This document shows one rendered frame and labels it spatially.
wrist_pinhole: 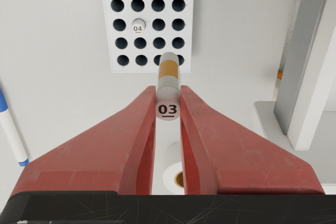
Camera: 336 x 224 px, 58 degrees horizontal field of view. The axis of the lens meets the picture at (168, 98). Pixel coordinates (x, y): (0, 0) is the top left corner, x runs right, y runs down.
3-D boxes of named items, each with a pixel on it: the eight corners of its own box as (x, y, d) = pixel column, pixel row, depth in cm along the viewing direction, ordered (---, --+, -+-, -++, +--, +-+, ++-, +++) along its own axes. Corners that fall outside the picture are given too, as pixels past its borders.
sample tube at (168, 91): (180, 69, 17) (182, 122, 13) (158, 70, 17) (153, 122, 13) (180, 49, 16) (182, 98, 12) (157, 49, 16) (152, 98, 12)
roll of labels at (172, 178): (164, 138, 42) (163, 159, 39) (214, 141, 42) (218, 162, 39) (162, 173, 46) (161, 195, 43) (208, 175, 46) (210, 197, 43)
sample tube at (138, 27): (148, 19, 32) (144, 35, 29) (136, 19, 32) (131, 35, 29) (147, 7, 32) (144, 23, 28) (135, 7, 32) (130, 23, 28)
